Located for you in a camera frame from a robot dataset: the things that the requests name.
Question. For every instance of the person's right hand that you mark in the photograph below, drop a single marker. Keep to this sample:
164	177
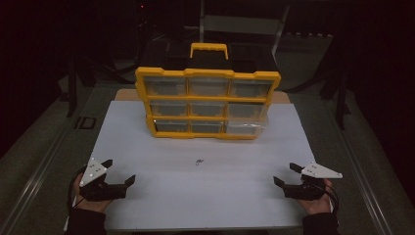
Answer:
318	205

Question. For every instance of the metal floor rail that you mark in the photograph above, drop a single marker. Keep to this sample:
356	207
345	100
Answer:
365	192
36	176

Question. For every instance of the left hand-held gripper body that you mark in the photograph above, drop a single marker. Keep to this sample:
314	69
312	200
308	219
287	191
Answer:
98	192

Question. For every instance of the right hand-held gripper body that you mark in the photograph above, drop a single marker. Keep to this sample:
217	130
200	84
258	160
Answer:
306	191

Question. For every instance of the small metal screw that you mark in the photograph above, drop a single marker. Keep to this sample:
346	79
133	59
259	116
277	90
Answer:
199	161

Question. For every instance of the person's left hand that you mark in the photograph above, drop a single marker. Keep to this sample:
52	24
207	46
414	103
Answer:
94	205

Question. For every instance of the set of clear closed drawers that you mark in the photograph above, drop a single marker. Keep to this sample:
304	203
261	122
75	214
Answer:
169	85

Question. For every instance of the black stand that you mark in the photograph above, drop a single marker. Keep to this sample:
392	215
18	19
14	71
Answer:
72	98
341	107

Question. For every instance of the pulled-out clear plastic drawer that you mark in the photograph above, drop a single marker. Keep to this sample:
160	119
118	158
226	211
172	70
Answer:
244	128

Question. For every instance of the yellow black organizer case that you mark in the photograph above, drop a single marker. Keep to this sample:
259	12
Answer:
208	72

